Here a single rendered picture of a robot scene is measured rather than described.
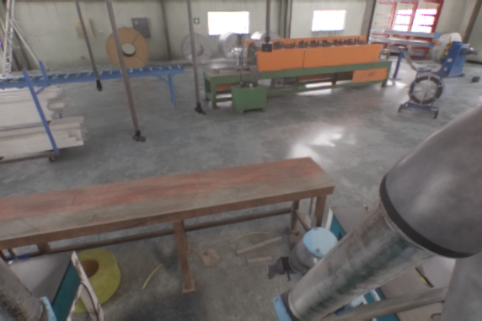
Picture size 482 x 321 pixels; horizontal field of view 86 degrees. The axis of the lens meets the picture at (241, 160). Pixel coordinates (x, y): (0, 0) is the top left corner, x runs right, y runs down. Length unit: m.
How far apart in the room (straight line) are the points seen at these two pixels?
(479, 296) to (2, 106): 4.63
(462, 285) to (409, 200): 0.23
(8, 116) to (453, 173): 4.61
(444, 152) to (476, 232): 0.07
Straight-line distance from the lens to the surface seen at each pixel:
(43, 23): 14.01
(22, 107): 4.54
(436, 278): 1.73
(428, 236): 0.32
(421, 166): 0.31
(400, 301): 1.51
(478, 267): 0.48
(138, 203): 1.89
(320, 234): 0.81
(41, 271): 1.81
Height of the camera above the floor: 1.90
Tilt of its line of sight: 29 degrees down
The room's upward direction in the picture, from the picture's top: 1 degrees counter-clockwise
